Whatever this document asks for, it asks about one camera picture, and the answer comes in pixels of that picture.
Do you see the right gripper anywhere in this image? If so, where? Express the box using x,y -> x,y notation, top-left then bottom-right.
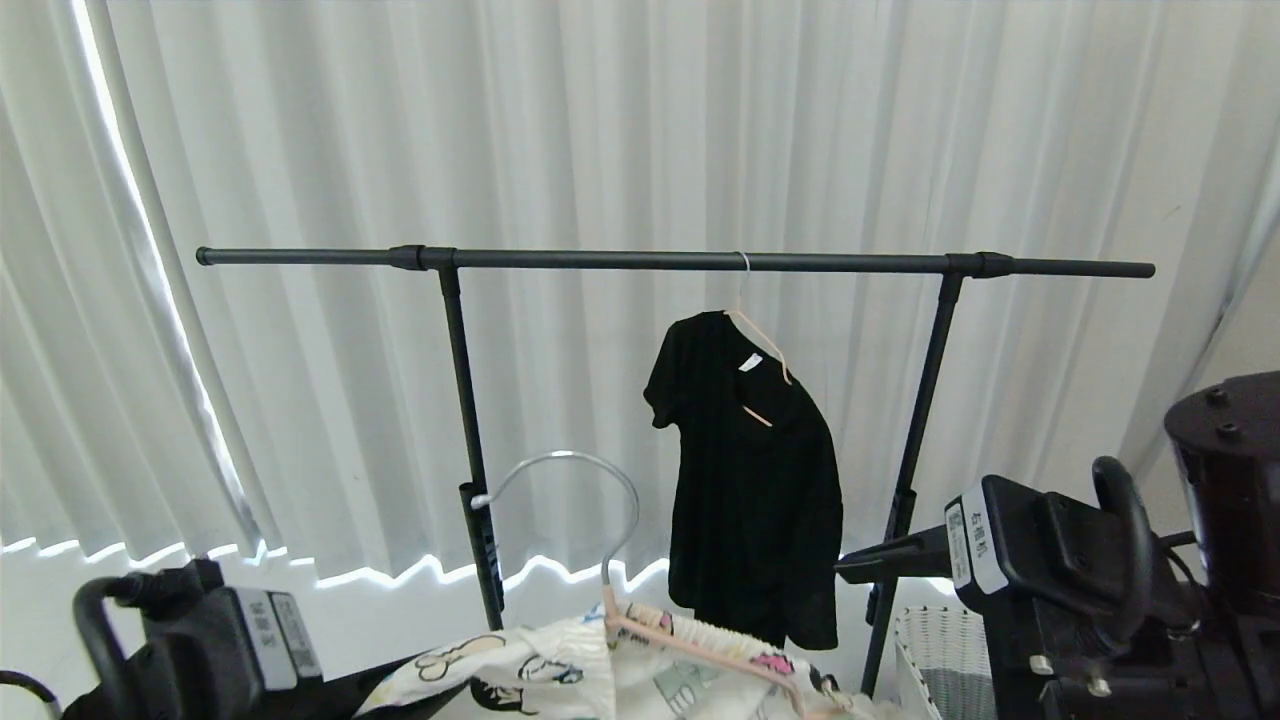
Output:
835,525 -> 1261,720

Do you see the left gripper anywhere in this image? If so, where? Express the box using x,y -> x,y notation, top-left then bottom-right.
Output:
322,660 -> 423,720

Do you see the black t-shirt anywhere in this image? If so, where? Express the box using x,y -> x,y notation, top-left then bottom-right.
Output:
643,310 -> 844,651

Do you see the cream printed garment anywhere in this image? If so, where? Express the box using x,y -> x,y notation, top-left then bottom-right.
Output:
355,600 -> 906,720

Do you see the pink clothes hanger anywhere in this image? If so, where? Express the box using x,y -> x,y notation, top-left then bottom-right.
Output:
470,450 -> 856,720
722,252 -> 794,429

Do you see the white laundry basket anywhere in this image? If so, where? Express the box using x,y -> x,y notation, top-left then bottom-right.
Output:
893,605 -> 999,720

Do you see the black clothes rack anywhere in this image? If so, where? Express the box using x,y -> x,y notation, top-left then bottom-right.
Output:
195,245 -> 1157,698

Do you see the white curtain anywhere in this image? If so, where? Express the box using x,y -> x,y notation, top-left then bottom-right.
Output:
0,0 -> 1280,591

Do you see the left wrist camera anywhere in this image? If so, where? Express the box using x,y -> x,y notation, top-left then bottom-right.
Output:
75,558 -> 326,720

